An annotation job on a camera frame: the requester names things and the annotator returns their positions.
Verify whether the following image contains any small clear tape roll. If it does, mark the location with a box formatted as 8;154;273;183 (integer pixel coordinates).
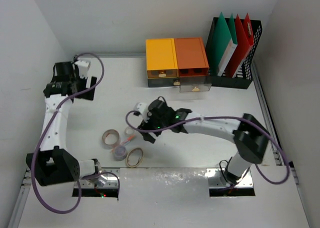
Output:
124;126;135;137

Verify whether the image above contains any green clip file folder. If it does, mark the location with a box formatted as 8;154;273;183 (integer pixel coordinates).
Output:
205;12;238;77

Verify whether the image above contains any red clip file folder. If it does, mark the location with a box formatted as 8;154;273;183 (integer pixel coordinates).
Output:
225;13;254;78

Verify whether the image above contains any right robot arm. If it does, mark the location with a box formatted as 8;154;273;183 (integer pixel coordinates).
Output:
133;98;269;186

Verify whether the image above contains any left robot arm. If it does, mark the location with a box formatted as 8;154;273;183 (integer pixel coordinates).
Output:
26;60;98;186

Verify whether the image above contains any orange pen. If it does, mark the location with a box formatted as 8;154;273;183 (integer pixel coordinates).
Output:
110;135;136;153

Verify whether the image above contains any dark bottom drawer box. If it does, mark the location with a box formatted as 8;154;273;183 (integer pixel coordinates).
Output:
147;77;181;88

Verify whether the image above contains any beige masking tape roll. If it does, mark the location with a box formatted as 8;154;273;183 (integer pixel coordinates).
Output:
125;147;144;168

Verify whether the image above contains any large clear tape roll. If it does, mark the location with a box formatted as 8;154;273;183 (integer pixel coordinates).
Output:
102;129;121;148

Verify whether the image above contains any yellow drawer box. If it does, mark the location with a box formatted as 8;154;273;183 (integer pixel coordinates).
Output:
145;38;178;79

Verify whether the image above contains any white front cover board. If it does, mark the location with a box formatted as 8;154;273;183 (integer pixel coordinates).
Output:
19;168;309;228

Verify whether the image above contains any orange drawer box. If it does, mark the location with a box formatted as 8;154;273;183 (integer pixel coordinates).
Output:
174;37;209;77

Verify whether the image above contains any black mesh file organizer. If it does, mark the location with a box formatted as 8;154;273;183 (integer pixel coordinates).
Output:
208;20;263;89

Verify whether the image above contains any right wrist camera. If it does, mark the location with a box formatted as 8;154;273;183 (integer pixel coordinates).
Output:
133;102;149;121

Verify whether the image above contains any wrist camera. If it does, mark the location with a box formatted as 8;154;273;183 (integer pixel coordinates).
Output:
74;60;91;79
133;102;149;121

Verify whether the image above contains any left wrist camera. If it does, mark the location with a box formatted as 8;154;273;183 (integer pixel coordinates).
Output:
74;60;91;79

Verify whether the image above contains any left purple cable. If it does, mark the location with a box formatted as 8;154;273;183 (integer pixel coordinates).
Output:
31;52;121;214

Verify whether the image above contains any purple cable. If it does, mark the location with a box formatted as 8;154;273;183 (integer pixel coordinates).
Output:
124;110;291;189
31;52;121;214

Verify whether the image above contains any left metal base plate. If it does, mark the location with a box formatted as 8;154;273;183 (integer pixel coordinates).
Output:
79;167;120;189

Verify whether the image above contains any metal base plate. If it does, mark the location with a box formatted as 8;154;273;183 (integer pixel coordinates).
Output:
205;168;254;189
79;167;120;189

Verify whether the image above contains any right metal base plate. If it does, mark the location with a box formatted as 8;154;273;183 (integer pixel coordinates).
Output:
205;168;254;189

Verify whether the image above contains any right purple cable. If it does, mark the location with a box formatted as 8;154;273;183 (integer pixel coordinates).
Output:
124;110;291;189

